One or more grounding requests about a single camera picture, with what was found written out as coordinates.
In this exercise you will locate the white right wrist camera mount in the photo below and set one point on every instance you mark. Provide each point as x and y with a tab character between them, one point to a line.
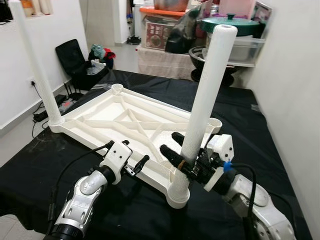
221	146

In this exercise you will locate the pink plastic container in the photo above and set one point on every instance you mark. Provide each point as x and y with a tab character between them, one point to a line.
235	6

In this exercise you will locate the teal plush toy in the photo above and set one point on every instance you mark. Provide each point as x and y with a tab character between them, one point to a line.
97	51

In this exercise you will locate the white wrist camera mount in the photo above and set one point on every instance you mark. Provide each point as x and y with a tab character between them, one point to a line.
221	146
117	157

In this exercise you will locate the black floor cloth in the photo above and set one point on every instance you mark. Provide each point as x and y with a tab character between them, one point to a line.
260	140

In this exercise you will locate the clear plastic container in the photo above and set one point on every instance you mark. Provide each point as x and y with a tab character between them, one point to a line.
247	50

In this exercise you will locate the black power adapter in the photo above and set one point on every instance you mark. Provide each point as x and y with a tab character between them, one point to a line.
40	116
60	99

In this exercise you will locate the black glossy bag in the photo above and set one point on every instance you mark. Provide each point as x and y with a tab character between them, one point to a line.
180	35

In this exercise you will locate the white plastic packet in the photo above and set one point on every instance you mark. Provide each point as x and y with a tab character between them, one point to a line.
95	66

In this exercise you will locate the white plastic table top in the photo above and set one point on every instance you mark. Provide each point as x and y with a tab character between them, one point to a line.
115	117

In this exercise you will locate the white appliance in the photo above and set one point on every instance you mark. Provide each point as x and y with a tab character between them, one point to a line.
122	20

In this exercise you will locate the grey power box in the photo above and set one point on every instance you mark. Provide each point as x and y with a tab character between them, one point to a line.
67	104

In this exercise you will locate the beige tub orange lid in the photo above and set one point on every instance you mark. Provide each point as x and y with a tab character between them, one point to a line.
27	6

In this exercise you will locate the white cup stack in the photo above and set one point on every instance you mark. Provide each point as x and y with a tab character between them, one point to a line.
42	5

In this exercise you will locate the red soft item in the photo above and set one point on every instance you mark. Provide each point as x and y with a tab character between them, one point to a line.
109	53

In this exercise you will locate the yellow rubber band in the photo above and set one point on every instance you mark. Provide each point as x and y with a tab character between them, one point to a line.
181	163

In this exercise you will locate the black wok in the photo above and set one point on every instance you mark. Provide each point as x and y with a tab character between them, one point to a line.
200	65

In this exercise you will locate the printed cardboard box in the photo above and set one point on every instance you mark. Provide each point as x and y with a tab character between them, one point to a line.
262	12

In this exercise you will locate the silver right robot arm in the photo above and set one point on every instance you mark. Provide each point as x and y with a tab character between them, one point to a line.
255	205

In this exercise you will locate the beige cloth-covered stand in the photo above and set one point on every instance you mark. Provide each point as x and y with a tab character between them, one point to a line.
160	62

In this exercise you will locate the green pot with lid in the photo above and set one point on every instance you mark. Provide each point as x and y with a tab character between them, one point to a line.
232	25

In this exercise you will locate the black open bag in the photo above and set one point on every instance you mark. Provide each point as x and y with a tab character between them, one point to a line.
67	55

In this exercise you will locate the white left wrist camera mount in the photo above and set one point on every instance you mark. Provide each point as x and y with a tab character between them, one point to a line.
117	157

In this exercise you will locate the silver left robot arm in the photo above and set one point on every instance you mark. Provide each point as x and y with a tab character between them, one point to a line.
85	192

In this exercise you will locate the black countertop appliance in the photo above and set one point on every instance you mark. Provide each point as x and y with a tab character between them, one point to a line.
4	10

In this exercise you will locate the orange-lidded storage box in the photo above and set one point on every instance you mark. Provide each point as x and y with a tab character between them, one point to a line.
157	32

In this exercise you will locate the wall socket with plug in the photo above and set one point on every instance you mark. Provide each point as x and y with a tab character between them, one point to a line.
32	81

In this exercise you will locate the metal pot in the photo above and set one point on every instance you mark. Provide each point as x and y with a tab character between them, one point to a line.
170	4

